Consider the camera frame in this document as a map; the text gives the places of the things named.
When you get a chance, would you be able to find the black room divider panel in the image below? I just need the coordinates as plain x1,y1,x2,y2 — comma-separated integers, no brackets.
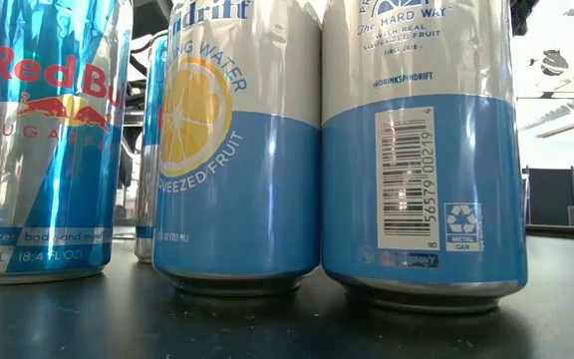
524,166,574,228

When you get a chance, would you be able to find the black aluminium table frame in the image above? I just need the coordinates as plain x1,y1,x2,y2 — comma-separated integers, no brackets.
524,222,574,242

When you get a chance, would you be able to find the black ceiling fixture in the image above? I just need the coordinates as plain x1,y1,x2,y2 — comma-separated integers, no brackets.
539,48,571,77

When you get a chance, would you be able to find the blue silver Red Bull can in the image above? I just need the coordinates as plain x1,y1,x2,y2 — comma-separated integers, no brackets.
0,0,135,286
134,30,170,265

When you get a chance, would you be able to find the blue silver Spindrift can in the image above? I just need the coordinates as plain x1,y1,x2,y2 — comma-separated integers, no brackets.
320,0,529,316
150,0,324,297

